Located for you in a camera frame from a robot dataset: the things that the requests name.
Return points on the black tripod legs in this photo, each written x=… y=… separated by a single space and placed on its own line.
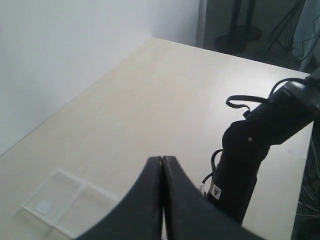
x=282 y=34

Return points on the clear plastic storage box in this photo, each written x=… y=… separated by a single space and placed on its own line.
x=69 y=204

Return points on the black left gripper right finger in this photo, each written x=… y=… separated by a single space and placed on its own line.
x=188 y=215

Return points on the black round stand base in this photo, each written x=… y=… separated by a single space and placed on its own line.
x=236 y=39

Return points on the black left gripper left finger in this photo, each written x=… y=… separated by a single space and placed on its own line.
x=139 y=215

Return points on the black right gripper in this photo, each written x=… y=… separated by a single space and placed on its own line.
x=233 y=180

